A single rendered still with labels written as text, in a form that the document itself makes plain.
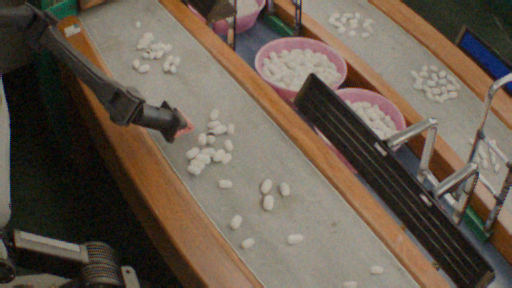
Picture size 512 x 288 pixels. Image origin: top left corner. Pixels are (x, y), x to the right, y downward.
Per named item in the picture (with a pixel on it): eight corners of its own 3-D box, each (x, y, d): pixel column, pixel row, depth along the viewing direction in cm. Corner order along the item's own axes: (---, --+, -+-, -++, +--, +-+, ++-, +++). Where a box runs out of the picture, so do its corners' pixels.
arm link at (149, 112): (132, 128, 156) (143, 108, 154) (122, 113, 160) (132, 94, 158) (152, 133, 161) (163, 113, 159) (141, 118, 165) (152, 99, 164)
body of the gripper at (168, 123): (169, 100, 169) (149, 94, 163) (187, 124, 162) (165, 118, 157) (156, 121, 171) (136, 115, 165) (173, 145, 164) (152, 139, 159)
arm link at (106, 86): (22, 40, 154) (42, 8, 152) (30, 41, 160) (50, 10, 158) (116, 131, 151) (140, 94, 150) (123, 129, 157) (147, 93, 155)
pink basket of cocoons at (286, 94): (313, 132, 184) (316, 105, 178) (235, 91, 195) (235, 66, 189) (359, 85, 200) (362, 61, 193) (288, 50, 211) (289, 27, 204)
